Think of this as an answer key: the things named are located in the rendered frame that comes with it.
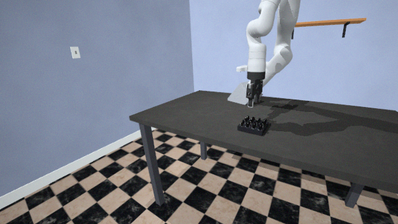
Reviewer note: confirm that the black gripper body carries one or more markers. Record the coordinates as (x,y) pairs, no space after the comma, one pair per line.
(256,77)

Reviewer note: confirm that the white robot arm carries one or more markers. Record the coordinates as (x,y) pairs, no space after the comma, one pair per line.
(288,12)

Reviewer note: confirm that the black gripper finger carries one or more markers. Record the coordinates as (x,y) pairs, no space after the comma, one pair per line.
(250,87)
(257,96)

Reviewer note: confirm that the black knob box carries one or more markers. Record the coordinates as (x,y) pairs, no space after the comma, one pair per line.
(248,125)

